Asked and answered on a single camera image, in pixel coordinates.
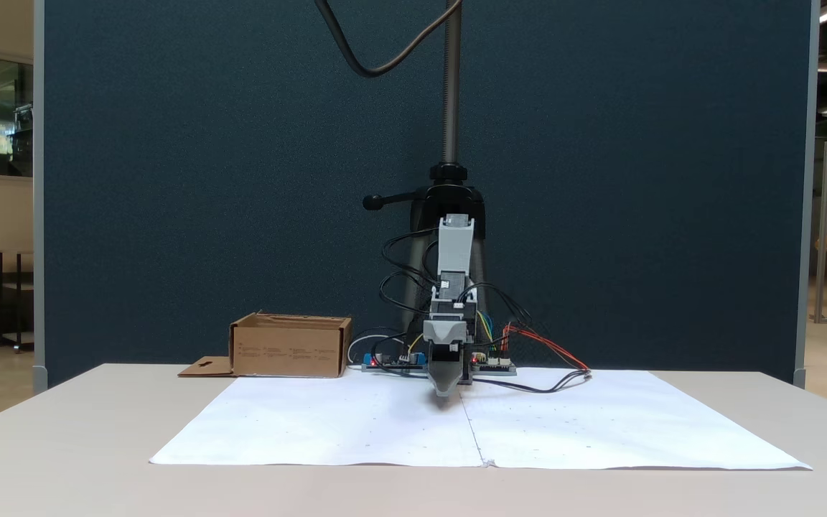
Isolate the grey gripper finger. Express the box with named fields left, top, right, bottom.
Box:
left=428, top=362, right=467, bottom=398

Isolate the blue circuit board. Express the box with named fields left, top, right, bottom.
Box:
left=361, top=350, right=429, bottom=373

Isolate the white paper sheet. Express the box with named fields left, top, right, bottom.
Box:
left=149, top=375, right=487, bottom=467
left=457, top=368, right=813, bottom=472

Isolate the brown cardboard box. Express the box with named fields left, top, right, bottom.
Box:
left=178, top=311, right=353, bottom=379

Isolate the black tripod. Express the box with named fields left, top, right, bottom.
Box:
left=362, top=0, right=490, bottom=331

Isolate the dark blue partition panel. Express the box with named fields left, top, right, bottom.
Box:
left=33, top=0, right=820, bottom=392

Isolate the black rack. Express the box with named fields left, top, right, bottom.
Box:
left=0, top=249, right=34, bottom=353

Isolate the framed window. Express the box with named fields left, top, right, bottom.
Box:
left=0, top=49, right=34, bottom=185

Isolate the black cable with white connector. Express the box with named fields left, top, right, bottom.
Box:
left=373, top=332, right=429, bottom=368

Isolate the black gripper motor cable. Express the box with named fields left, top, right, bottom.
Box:
left=460, top=282, right=533, bottom=327

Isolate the long black motor cable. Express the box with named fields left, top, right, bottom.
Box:
left=380, top=228, right=440, bottom=318

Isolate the black and orange cable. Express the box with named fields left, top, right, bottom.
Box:
left=472, top=320, right=592, bottom=394

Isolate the hanging grey camera cable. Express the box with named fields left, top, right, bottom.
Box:
left=313, top=0, right=464, bottom=78

